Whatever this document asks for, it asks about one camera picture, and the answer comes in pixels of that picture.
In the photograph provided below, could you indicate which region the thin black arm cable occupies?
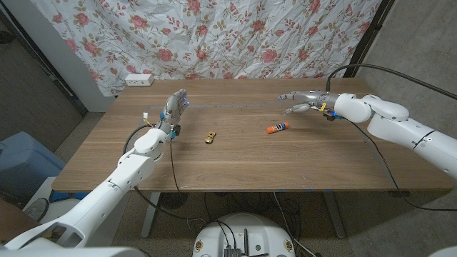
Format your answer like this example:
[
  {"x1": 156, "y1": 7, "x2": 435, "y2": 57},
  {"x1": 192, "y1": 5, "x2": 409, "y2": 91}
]
[
  {"x1": 342, "y1": 116, "x2": 457, "y2": 212},
  {"x1": 169, "y1": 138, "x2": 181, "y2": 193}
]

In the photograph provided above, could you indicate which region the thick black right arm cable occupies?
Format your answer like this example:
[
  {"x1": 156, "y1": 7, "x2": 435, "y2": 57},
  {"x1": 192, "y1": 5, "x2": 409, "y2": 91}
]
[{"x1": 325, "y1": 63, "x2": 457, "y2": 101}]

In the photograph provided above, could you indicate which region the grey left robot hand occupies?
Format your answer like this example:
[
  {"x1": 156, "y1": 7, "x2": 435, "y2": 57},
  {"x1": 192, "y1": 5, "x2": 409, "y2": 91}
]
[{"x1": 156, "y1": 89, "x2": 190, "y2": 138}]

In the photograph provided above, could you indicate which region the grey table leg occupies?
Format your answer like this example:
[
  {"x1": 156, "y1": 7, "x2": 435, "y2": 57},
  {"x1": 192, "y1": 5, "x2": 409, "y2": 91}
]
[{"x1": 323, "y1": 191, "x2": 347, "y2": 239}]

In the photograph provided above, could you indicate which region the blue plastic bin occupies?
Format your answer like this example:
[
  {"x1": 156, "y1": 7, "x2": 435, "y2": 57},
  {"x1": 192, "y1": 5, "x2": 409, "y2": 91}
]
[{"x1": 0, "y1": 131, "x2": 67, "y2": 201}]

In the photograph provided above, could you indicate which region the white floor cable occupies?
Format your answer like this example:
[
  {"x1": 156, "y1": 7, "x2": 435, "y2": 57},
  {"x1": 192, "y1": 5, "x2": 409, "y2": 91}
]
[{"x1": 273, "y1": 192, "x2": 317, "y2": 257}]

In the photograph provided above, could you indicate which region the floral backdrop cloth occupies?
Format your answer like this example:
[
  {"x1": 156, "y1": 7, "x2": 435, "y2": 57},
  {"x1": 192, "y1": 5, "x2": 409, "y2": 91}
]
[{"x1": 30, "y1": 0, "x2": 383, "y2": 97}]

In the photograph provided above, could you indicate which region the white power strip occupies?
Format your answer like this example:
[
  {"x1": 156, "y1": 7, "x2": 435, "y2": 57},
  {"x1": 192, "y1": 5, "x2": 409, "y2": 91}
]
[{"x1": 124, "y1": 73, "x2": 155, "y2": 87}]

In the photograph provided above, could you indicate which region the white sneaker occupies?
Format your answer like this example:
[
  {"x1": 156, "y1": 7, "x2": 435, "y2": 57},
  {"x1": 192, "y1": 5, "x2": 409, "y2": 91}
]
[{"x1": 23, "y1": 197, "x2": 50, "y2": 222}]

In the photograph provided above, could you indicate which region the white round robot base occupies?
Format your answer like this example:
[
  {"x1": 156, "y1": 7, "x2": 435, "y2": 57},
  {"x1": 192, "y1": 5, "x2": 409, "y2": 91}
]
[{"x1": 191, "y1": 213, "x2": 296, "y2": 257}]

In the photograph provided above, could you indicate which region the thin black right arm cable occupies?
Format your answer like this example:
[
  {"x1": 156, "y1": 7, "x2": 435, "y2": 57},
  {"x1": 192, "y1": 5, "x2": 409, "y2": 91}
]
[{"x1": 342, "y1": 116, "x2": 457, "y2": 212}]

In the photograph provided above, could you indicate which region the black round floor object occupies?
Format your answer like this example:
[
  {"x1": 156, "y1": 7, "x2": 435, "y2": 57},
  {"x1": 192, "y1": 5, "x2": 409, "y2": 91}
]
[{"x1": 159, "y1": 192, "x2": 189, "y2": 211}]

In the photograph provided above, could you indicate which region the white table leg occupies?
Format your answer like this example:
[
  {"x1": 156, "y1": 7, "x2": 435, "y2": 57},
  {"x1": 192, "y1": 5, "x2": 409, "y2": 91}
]
[{"x1": 141, "y1": 191, "x2": 161, "y2": 239}]

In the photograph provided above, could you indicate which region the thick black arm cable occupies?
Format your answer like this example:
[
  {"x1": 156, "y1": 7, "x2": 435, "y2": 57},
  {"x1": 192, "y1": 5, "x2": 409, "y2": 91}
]
[
  {"x1": 122, "y1": 124, "x2": 197, "y2": 222},
  {"x1": 325, "y1": 63, "x2": 457, "y2": 101}
]

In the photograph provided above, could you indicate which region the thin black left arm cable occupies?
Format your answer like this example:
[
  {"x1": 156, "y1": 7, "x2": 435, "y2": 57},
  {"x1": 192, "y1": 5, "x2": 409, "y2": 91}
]
[{"x1": 169, "y1": 138, "x2": 181, "y2": 193}]

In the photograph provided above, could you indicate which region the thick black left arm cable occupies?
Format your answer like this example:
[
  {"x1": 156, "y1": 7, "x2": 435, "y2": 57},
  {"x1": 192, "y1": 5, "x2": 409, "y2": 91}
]
[{"x1": 122, "y1": 124, "x2": 197, "y2": 222}]

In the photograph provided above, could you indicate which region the black backdrop stand pole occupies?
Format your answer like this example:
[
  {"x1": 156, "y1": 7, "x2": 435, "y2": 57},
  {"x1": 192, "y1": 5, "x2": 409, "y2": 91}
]
[{"x1": 343, "y1": 0, "x2": 396, "y2": 79}]

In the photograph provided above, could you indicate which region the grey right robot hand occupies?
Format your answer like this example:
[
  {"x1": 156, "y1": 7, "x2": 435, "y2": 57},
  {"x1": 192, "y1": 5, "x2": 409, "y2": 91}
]
[{"x1": 277, "y1": 90, "x2": 339, "y2": 116}]

